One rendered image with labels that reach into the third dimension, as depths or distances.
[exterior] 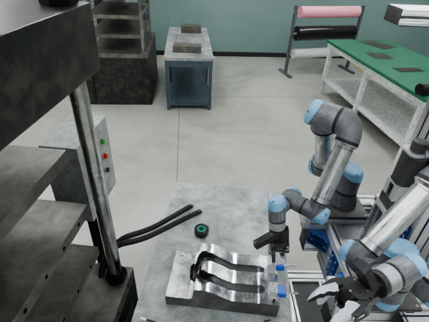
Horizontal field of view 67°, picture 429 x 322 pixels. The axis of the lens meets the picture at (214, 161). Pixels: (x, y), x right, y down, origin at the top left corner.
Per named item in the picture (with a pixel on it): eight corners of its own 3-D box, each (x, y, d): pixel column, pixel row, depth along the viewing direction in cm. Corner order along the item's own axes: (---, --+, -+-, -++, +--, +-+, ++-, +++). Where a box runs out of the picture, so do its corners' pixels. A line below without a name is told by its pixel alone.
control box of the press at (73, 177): (140, 298, 234) (112, 115, 151) (126, 340, 209) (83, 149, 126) (110, 295, 235) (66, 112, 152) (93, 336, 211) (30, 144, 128)
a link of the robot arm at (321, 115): (332, 187, 170) (334, 122, 126) (306, 176, 177) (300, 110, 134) (343, 170, 173) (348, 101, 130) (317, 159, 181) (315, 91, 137)
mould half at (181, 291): (273, 268, 164) (278, 250, 157) (276, 317, 143) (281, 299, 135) (177, 257, 167) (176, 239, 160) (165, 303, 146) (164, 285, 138)
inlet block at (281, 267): (295, 266, 153) (295, 257, 151) (296, 273, 149) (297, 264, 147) (267, 266, 155) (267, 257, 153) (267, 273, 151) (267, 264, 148)
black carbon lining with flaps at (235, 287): (263, 268, 156) (266, 255, 151) (264, 298, 143) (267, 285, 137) (192, 260, 158) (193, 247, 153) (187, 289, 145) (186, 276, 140)
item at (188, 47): (205, 69, 653) (206, 21, 601) (211, 110, 497) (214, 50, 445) (170, 69, 647) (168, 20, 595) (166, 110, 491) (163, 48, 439)
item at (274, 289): (296, 292, 147) (299, 284, 144) (297, 301, 143) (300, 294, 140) (267, 288, 148) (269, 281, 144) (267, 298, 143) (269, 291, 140)
